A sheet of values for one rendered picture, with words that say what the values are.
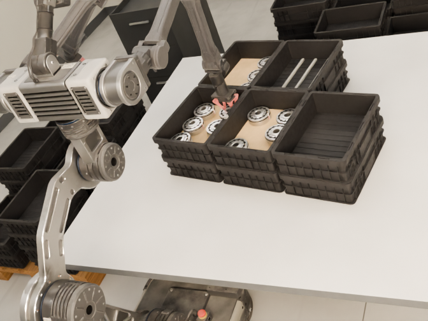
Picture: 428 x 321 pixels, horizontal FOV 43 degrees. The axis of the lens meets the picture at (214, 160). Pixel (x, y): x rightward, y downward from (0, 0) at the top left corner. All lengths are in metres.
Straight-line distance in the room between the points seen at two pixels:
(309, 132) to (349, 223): 0.44
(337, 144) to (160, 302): 1.14
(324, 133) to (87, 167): 0.94
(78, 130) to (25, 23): 3.97
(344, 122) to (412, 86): 0.47
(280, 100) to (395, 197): 0.67
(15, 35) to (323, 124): 3.94
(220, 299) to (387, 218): 0.92
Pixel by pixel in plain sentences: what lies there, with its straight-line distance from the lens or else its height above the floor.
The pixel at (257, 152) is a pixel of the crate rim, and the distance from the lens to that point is 2.10.
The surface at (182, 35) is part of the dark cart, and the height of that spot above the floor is 0.62.
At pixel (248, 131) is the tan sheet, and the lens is 2.39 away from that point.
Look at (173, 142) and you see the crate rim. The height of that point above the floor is 0.92.
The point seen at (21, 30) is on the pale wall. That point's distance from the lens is 5.77.
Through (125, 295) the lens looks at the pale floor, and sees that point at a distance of 3.16.
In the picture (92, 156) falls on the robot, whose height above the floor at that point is 1.20.
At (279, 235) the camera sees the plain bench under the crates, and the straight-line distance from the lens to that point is 2.08.
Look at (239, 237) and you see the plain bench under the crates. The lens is 2.13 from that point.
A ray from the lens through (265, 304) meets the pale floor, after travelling 2.79.
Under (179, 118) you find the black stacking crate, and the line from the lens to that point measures 2.54.
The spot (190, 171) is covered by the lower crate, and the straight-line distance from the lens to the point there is 2.44.
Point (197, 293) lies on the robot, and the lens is 2.61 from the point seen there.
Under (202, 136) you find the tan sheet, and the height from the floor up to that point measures 0.83.
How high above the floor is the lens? 2.21
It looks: 37 degrees down
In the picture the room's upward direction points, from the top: 23 degrees counter-clockwise
